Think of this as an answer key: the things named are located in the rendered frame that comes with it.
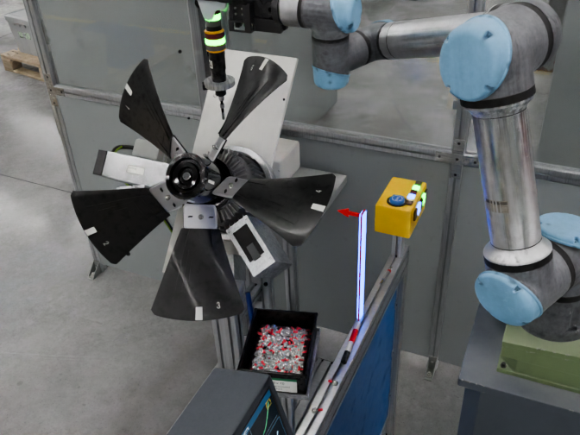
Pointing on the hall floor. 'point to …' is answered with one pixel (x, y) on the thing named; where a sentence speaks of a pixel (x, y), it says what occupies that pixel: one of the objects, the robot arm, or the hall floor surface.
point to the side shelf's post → (292, 278)
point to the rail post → (396, 356)
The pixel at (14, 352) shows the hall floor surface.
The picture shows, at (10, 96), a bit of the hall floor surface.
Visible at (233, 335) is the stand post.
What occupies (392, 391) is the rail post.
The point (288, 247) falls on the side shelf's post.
